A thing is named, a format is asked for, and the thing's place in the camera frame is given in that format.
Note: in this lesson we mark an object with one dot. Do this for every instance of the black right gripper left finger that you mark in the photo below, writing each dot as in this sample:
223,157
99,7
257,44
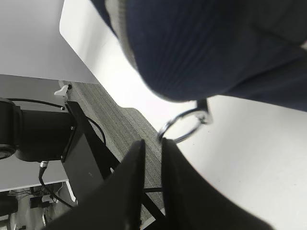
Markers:
116,204

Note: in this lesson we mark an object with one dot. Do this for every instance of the navy insulated lunch bag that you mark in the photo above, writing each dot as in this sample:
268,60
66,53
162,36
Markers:
190,50

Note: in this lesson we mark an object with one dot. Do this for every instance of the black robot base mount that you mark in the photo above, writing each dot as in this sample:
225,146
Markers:
66,135

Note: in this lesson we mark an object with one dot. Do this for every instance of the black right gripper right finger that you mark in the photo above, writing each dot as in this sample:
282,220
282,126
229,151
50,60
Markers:
191,203

